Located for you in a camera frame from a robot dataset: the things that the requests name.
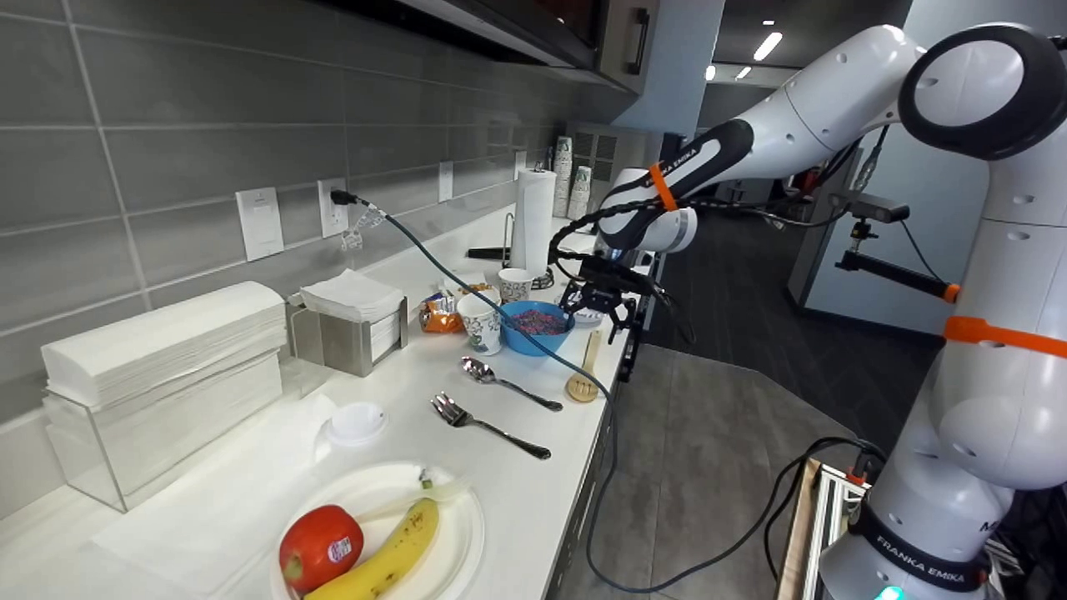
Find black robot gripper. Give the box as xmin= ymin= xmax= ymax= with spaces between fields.
xmin=561 ymin=256 xmax=656 ymax=343

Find wooden cooking spoon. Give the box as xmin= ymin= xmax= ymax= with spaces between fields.
xmin=564 ymin=330 xmax=603 ymax=405

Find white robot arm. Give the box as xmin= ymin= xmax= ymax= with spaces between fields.
xmin=595 ymin=25 xmax=1067 ymax=600

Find blue plastic bowl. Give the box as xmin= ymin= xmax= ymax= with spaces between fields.
xmin=500 ymin=300 xmax=573 ymax=358

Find white paper towel roll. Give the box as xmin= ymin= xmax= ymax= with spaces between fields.
xmin=511 ymin=169 xmax=556 ymax=278

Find black kitchen tongs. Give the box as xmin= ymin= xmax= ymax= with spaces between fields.
xmin=467 ymin=246 xmax=511 ymax=265

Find orange snack packet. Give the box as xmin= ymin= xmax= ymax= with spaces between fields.
xmin=419 ymin=300 xmax=463 ymax=335

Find silver fork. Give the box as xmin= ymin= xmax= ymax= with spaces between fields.
xmin=430 ymin=395 xmax=555 ymax=459

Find napkin holder with napkins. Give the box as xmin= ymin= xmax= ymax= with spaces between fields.
xmin=291 ymin=269 xmax=408 ymax=377

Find white round lid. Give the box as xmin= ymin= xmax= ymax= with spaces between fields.
xmin=326 ymin=405 xmax=385 ymax=447

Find yellow banana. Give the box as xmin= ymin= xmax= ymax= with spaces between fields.
xmin=303 ymin=480 xmax=439 ymax=600

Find white plate with fruit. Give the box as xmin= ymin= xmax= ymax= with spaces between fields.
xmin=258 ymin=464 xmax=483 ymax=600

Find red apple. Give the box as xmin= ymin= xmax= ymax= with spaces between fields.
xmin=277 ymin=503 xmax=364 ymax=594

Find black power cable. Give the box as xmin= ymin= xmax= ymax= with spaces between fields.
xmin=326 ymin=186 xmax=895 ymax=594

